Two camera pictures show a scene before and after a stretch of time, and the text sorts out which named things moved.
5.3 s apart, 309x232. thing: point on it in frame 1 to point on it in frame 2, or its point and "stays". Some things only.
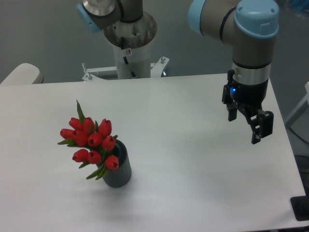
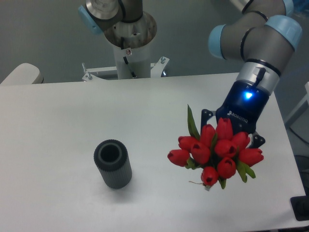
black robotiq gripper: x=250 y=97 to x=244 y=103
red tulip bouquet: x=95 y=138 to x=220 y=154
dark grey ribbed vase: x=120 y=177 stays
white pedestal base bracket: x=156 y=69 stays
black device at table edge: x=300 y=205 stays
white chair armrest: x=25 y=73 stays
